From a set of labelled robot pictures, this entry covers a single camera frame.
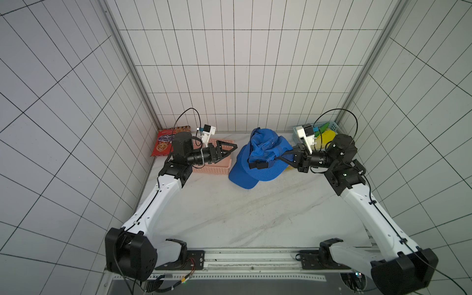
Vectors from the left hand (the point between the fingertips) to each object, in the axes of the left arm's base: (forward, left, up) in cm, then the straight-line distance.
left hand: (231, 153), depth 69 cm
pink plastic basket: (+10, +6, -25) cm, 28 cm away
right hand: (-7, -14, +6) cm, 17 cm away
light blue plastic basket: (+44, -64, -26) cm, 82 cm away
